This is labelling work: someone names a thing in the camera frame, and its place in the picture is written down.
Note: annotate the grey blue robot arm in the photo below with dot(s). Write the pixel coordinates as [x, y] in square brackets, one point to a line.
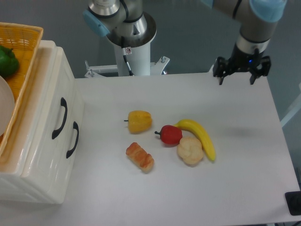
[258, 18]

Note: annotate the yellow bell pepper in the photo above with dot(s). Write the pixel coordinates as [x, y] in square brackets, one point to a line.
[139, 121]

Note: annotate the black device at table edge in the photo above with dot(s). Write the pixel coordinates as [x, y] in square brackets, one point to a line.
[293, 200]

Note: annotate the white round plate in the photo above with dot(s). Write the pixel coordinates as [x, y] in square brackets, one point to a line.
[7, 104]

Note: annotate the green bell pepper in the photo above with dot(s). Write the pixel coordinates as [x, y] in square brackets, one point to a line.
[9, 64]

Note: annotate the white drawer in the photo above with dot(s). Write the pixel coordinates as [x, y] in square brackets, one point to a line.
[47, 155]

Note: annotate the yellow banana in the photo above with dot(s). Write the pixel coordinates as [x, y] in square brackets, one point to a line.
[201, 134]

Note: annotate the round white bread roll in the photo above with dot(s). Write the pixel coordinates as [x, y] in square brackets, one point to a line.
[190, 150]

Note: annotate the black lower drawer handle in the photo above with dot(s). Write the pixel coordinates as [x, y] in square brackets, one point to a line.
[74, 140]

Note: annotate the black drawer handle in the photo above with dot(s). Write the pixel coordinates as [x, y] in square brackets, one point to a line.
[62, 118]
[74, 140]

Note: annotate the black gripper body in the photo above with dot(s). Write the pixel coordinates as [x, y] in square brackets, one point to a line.
[256, 64]

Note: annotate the yellow woven basket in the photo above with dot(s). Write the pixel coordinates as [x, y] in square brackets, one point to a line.
[24, 40]

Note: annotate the brown twisted pastry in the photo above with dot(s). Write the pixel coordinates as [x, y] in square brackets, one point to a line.
[143, 160]

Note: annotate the white table frame leg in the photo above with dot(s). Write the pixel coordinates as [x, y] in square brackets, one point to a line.
[291, 111]

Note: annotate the black top drawer handle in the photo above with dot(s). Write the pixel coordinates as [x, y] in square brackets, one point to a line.
[62, 118]

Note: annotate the white drawer cabinet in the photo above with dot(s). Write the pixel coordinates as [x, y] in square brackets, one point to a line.
[13, 186]

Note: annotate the red bell pepper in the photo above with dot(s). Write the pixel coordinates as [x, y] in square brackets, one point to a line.
[170, 135]

